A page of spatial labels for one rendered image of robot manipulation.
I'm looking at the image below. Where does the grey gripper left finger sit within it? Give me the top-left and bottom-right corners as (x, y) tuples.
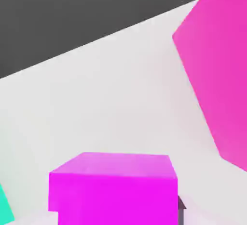
(32, 211), (59, 225)

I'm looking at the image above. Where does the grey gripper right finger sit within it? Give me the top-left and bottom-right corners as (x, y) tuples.
(177, 195), (201, 225)

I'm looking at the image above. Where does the small magenta cube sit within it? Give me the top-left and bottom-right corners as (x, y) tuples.
(48, 151), (178, 225)

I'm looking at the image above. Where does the large teal box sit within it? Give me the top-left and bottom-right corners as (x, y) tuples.
(0, 183), (15, 225)

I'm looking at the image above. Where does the large pink box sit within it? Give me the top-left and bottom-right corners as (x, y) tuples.
(171, 0), (247, 172)

